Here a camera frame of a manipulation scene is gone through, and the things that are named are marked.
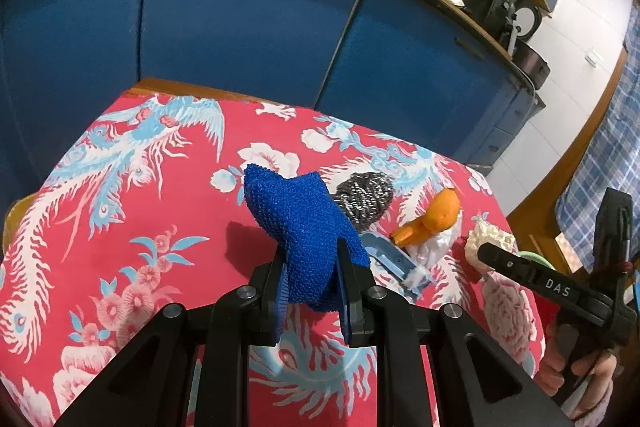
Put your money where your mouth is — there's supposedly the blue plaid curtain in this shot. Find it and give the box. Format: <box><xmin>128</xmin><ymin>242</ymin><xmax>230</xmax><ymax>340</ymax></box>
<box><xmin>555</xmin><ymin>0</ymin><xmax>640</xmax><ymax>288</ymax></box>

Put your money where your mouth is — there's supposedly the yellow wooden stool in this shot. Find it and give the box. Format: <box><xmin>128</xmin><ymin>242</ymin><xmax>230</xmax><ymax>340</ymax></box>
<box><xmin>2</xmin><ymin>193</ymin><xmax>38</xmax><ymax>258</ymax></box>

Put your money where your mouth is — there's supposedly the steel wool scrubber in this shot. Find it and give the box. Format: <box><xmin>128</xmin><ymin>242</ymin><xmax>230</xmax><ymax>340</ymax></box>
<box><xmin>331</xmin><ymin>172</ymin><xmax>396</xmax><ymax>233</ymax></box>

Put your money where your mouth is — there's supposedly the person's right hand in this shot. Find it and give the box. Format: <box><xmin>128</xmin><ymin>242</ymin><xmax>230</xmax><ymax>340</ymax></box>
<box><xmin>541</xmin><ymin>342</ymin><xmax>618</xmax><ymax>420</ymax></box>

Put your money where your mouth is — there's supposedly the wooden table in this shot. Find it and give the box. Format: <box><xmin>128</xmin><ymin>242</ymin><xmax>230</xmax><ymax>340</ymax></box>
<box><xmin>122</xmin><ymin>78</ymin><xmax>321</xmax><ymax>112</ymax></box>

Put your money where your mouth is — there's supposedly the wooden door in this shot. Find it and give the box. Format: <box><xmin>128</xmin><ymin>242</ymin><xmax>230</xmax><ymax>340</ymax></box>
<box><xmin>505</xmin><ymin>52</ymin><xmax>631</xmax><ymax>268</ymax></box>

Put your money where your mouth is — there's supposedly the dark rice cooker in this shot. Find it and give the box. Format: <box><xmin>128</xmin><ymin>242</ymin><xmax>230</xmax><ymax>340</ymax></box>
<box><xmin>502</xmin><ymin>0</ymin><xmax>551</xmax><ymax>88</ymax></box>

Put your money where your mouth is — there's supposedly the cream paper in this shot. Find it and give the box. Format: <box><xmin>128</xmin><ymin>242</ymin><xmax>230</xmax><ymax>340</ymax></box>
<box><xmin>464</xmin><ymin>216</ymin><xmax>516</xmax><ymax>280</ymax></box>

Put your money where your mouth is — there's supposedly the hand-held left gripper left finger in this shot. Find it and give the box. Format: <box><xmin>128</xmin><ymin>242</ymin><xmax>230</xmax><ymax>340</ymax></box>
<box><xmin>52</xmin><ymin>252</ymin><xmax>288</xmax><ymax>427</ymax></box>

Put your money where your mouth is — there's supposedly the white plastic bag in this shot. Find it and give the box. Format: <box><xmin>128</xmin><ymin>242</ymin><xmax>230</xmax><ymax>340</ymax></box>
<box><xmin>405</xmin><ymin>222</ymin><xmax>463</xmax><ymax>268</ymax></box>

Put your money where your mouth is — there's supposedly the blue kitchen cabinet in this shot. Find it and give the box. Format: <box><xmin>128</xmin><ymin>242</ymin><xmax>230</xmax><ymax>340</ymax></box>
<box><xmin>0</xmin><ymin>0</ymin><xmax>546</xmax><ymax>218</ymax></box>

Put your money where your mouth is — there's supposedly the red floral tablecloth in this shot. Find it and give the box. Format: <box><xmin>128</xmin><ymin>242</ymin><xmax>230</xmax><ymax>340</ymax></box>
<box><xmin>0</xmin><ymin>91</ymin><xmax>547</xmax><ymax>427</ymax></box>

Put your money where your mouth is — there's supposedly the black air fryer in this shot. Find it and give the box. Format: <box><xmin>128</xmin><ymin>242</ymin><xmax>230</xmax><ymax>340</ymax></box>
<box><xmin>462</xmin><ymin>0</ymin><xmax>516</xmax><ymax>35</ymax></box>

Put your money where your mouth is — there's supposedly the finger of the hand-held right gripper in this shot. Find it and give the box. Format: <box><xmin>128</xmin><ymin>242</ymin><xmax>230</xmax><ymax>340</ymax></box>
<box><xmin>477</xmin><ymin>243</ymin><xmax>608</xmax><ymax>338</ymax></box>
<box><xmin>594</xmin><ymin>188</ymin><xmax>632</xmax><ymax>278</ymax></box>

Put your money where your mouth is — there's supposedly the blue knitted scrubber cloth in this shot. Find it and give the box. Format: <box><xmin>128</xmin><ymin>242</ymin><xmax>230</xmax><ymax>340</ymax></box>
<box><xmin>242</xmin><ymin>163</ymin><xmax>372</xmax><ymax>314</ymax></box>

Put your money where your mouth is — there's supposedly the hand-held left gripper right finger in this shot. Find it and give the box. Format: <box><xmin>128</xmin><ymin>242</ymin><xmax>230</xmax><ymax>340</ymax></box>
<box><xmin>336</xmin><ymin>239</ymin><xmax>576</xmax><ymax>427</ymax></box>

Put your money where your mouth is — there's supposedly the red bin with green rim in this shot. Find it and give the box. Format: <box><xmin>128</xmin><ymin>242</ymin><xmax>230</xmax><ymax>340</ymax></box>
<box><xmin>515</xmin><ymin>250</ymin><xmax>563</xmax><ymax>358</ymax></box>

